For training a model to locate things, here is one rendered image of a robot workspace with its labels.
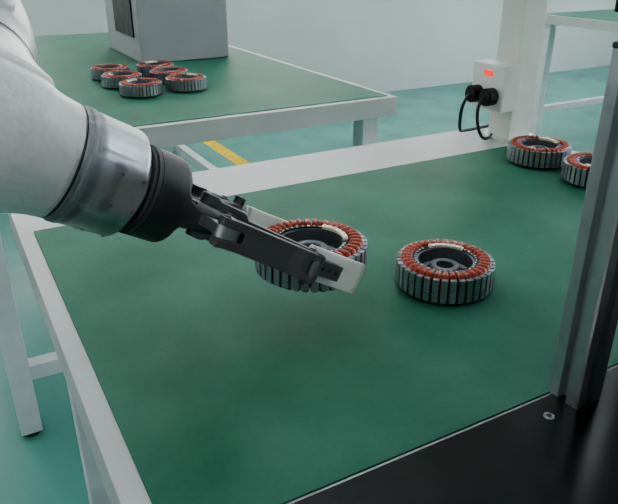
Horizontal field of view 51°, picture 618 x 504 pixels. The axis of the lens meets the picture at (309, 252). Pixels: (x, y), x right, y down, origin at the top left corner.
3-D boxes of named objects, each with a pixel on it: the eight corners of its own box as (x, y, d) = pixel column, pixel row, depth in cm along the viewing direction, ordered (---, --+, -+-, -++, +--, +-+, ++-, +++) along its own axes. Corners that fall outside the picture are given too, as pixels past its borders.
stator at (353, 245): (294, 307, 59) (294, 270, 58) (235, 262, 68) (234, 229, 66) (388, 277, 65) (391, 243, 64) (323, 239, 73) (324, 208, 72)
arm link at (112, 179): (52, 236, 45) (128, 258, 49) (103, 115, 44) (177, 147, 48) (21, 198, 52) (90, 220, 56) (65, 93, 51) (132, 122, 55)
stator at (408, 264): (494, 312, 71) (499, 282, 69) (391, 302, 73) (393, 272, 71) (489, 267, 81) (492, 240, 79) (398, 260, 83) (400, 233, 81)
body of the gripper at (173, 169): (92, 212, 56) (183, 241, 62) (127, 246, 49) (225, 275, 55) (127, 131, 55) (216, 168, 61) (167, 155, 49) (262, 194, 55)
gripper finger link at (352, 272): (309, 243, 58) (314, 246, 57) (362, 263, 62) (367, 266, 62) (295, 273, 58) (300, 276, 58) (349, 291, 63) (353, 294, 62)
